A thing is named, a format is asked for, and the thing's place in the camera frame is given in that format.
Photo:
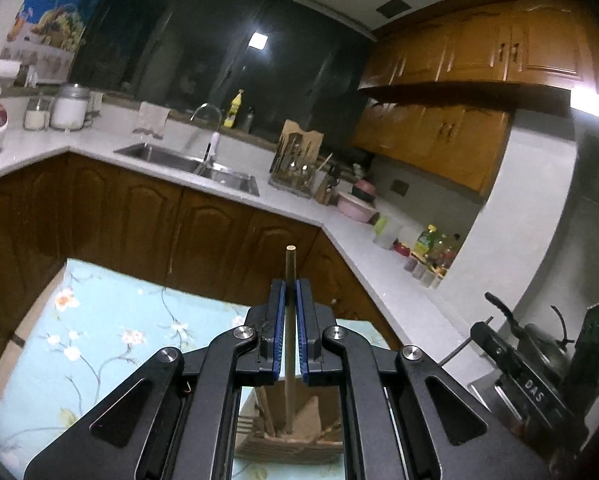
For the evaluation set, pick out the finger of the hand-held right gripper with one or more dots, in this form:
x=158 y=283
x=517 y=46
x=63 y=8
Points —
x=497 y=347

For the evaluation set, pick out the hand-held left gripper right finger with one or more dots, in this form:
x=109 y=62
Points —
x=302 y=330

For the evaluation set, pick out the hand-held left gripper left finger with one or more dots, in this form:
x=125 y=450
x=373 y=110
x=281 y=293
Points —
x=280 y=330

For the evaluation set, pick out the long metal chopstick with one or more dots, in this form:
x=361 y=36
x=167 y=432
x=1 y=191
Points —
x=459 y=350

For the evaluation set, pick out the light wooden chopstick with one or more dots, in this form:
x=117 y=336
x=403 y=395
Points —
x=290 y=270

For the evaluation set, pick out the brown wooden chopstick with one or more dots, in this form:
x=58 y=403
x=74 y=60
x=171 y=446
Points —
x=262 y=407

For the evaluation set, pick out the dark wooden chopstick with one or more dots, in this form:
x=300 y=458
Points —
x=270 y=417

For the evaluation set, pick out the wooden utensil holder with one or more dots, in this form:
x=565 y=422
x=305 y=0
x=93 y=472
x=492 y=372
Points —
x=284 y=452

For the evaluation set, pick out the row of spice jars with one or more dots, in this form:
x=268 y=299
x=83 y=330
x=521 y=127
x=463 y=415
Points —
x=422 y=272

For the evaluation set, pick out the dark sauce bottles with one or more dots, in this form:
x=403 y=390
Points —
x=448 y=252

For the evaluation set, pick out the white kitchen countertop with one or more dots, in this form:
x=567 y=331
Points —
x=299 y=210

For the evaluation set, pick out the cooking oil bottle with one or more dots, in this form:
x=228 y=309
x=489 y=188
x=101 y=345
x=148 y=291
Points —
x=424 y=242

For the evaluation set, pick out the white plastic cup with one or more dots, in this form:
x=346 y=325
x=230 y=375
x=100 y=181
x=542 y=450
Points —
x=387 y=232

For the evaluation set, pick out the pink pot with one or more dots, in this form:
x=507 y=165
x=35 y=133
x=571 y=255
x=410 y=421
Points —
x=357 y=202

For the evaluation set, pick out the knife block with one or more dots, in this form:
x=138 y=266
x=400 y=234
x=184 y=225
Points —
x=327 y=187

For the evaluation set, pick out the dish rack with cutting board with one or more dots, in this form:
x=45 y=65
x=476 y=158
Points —
x=297 y=160

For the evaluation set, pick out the floral blue tablecloth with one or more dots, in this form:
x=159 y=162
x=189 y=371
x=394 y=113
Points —
x=104 y=320

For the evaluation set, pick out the brown lower cabinets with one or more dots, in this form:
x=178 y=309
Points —
x=129 y=225

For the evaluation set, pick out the steel kitchen sink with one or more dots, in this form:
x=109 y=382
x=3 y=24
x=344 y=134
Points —
x=179 y=162

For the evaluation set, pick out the chrome faucet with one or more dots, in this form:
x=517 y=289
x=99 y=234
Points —
x=212 y=145

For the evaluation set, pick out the yellow detergent bottle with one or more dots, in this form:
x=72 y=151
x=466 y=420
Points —
x=233 y=110

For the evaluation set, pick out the hanging dish cloth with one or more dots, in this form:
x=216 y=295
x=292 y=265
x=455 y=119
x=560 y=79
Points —
x=153 y=120

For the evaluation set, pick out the wooden upper cabinets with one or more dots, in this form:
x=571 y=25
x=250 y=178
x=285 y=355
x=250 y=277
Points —
x=479 y=60

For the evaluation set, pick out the dark kitchen window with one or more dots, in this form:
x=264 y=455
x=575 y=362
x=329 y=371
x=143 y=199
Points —
x=204 y=50

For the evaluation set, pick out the white jar with metal lid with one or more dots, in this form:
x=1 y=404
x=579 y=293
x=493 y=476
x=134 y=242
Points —
x=69 y=110

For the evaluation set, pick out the glass storage jar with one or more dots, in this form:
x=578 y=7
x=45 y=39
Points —
x=37 y=115

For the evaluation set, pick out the ceiling vent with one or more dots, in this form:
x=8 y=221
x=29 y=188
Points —
x=393 y=6

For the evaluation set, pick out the dark wall socket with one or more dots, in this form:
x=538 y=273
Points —
x=400 y=188

